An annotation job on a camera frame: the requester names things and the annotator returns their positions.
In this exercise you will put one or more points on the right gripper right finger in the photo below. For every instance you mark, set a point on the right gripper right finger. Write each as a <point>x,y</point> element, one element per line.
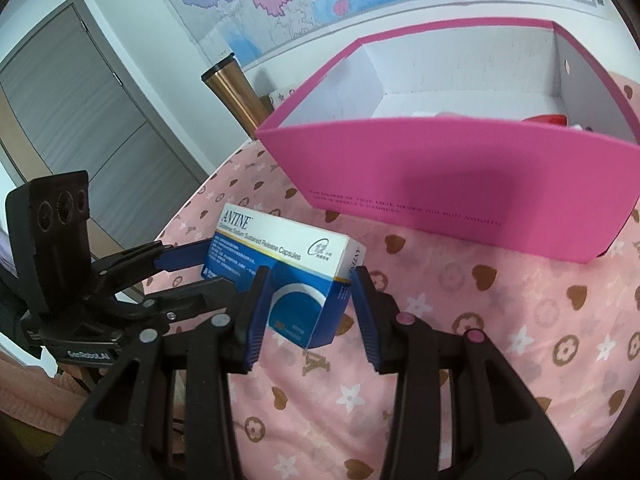
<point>399,343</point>

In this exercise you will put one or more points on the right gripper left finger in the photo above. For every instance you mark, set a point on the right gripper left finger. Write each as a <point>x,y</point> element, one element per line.
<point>227,344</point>

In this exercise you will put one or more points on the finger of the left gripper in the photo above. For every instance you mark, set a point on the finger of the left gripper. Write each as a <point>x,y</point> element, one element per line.
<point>191,300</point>
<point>175,258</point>

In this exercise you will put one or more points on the blue white medicine box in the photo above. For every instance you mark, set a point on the blue white medicine box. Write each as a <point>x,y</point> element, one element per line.
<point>310,270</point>

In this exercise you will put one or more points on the red spiral toy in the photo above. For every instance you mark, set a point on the red spiral toy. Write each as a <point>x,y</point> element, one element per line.
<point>548,119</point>

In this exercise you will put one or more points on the pink sweater left sleeve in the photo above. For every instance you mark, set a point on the pink sweater left sleeve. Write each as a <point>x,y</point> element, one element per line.
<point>29,395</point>

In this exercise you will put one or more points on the grey door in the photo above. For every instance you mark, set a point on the grey door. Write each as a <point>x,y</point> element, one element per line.
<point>67,104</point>

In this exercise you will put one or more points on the copper thermos bottle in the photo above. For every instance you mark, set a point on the copper thermos bottle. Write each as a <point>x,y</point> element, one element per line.
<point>228,83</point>

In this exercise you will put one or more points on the pink cardboard box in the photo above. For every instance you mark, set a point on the pink cardboard box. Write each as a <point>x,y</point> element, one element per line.
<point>422,126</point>

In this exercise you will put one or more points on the black tracking camera left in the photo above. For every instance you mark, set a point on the black tracking camera left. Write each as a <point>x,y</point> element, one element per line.
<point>47,221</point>

